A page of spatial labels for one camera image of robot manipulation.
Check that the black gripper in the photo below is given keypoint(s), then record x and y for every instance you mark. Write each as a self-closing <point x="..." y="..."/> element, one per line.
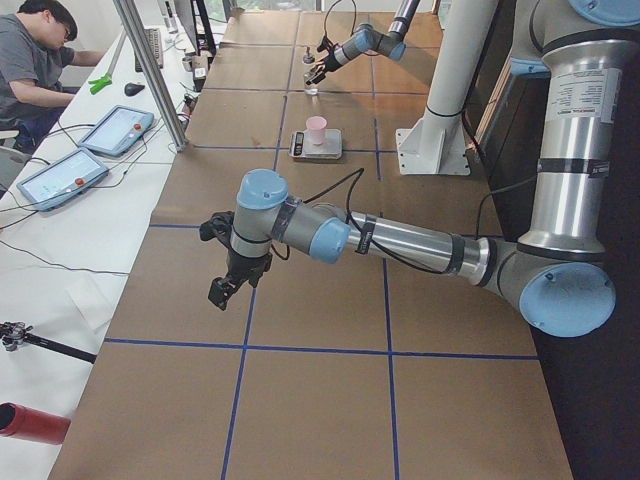
<point x="243" y="266"/>
<point x="330" y="59"/>

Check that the clear glass sauce bottle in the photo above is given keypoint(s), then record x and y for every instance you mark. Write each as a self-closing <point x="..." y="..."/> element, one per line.
<point x="311" y="68"/>

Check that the pink plastic cup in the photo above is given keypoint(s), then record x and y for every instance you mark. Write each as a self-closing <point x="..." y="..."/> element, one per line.
<point x="316" y="129"/>

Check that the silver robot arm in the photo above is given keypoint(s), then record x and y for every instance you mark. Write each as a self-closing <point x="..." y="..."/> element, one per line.
<point x="364" y="39"/>
<point x="553" y="274"/>

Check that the silver digital kitchen scale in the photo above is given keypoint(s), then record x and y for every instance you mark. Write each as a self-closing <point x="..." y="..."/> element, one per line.
<point x="302" y="148"/>

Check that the black keyboard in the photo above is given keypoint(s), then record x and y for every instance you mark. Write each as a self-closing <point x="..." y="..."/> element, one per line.
<point x="154" y="39"/>

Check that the blue teach pendant near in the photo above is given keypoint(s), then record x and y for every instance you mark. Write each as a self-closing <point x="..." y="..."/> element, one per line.
<point x="61" y="181"/>

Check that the blue teach pendant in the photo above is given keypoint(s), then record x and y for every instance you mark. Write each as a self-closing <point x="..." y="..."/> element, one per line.
<point x="117" y="131"/>
<point x="61" y="181"/>

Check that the blue teach pendant far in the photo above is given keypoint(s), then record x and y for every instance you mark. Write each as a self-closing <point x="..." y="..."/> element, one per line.
<point x="117" y="131"/>

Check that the black computer mouse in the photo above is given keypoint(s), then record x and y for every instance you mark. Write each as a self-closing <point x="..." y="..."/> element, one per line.
<point x="131" y="89"/>

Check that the black tripod rod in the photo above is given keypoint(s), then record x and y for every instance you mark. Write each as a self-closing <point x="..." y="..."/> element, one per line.
<point x="16" y="334"/>

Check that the red cylinder tube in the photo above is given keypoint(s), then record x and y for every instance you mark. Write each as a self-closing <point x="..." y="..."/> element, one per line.
<point x="24" y="423"/>

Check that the seated person grey shirt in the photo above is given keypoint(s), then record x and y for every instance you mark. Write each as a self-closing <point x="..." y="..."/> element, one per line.
<point x="34" y="53"/>

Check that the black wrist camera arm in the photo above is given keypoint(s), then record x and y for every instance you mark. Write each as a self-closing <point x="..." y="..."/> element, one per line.
<point x="218" y="227"/>

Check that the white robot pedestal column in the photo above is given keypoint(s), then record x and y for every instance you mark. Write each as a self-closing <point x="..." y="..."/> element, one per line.
<point x="435" y="145"/>

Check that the aluminium frame post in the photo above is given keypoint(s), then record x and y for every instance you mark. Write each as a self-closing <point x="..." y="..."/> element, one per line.
<point x="134" y="28"/>

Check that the green handled grabber tool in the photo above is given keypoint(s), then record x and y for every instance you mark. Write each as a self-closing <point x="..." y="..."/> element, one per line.
<point x="97" y="85"/>

